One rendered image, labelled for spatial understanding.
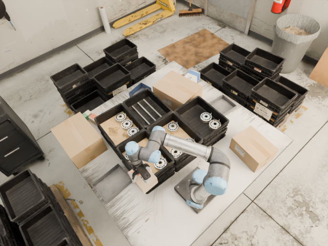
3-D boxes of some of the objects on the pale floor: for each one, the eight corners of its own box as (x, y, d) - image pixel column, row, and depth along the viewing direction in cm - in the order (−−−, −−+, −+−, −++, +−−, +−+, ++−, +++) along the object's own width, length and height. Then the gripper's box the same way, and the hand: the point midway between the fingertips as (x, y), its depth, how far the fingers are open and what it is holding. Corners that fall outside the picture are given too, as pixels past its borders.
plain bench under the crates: (271, 174, 266) (294, 139, 211) (163, 287, 209) (155, 280, 154) (175, 99, 346) (173, 60, 290) (78, 166, 289) (52, 133, 233)
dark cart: (49, 159, 298) (7, 113, 227) (14, 181, 282) (-43, 140, 211) (31, 131, 328) (-11, 82, 257) (-1, 150, 312) (-56, 104, 241)
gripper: (143, 145, 147) (147, 160, 163) (117, 164, 140) (124, 178, 156) (152, 153, 143) (155, 169, 159) (126, 174, 136) (132, 187, 152)
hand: (142, 176), depth 156 cm, fingers closed on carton, 14 cm apart
